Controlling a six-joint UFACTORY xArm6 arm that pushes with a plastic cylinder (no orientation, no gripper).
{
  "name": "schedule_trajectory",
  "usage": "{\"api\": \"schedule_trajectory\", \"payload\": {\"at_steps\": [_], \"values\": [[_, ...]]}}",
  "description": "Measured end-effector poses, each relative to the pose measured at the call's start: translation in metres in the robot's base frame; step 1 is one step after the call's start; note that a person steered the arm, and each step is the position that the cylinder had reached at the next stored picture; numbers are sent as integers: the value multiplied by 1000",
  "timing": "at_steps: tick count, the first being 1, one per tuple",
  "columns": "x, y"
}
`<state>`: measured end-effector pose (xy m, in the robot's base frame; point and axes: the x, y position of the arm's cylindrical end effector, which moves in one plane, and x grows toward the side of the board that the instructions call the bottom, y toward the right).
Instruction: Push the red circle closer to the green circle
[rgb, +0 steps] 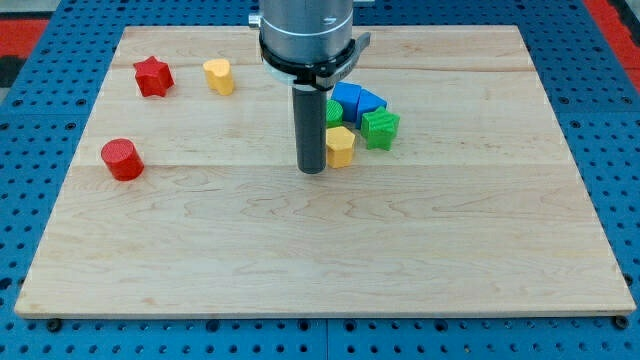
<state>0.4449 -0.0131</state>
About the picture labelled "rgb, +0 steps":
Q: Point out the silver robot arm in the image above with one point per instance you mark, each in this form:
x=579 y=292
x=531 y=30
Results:
x=308 y=44

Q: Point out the yellow hexagon block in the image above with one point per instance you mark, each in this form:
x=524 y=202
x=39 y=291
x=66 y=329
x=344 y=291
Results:
x=340 y=143

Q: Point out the green cylinder block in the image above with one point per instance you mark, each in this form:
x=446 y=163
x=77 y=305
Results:
x=334 y=114

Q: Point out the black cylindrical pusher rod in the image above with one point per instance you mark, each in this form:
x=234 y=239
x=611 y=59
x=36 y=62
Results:
x=310 y=129

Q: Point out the green star block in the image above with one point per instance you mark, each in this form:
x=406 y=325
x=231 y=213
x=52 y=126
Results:
x=379 y=128

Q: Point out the blue cube block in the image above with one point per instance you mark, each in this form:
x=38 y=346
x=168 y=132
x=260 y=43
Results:
x=347 y=95

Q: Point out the blue pentagon block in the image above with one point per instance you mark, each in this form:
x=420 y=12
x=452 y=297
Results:
x=368 y=102

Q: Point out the wooden board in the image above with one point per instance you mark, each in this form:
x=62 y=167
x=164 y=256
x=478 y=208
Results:
x=478 y=209

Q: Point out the yellow heart block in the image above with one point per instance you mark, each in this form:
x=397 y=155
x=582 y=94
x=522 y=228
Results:
x=218 y=75

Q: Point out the red star block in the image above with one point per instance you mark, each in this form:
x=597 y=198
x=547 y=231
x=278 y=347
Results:
x=153 y=77

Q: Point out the red cylinder block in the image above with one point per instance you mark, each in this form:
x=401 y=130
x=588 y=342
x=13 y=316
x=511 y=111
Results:
x=122 y=159

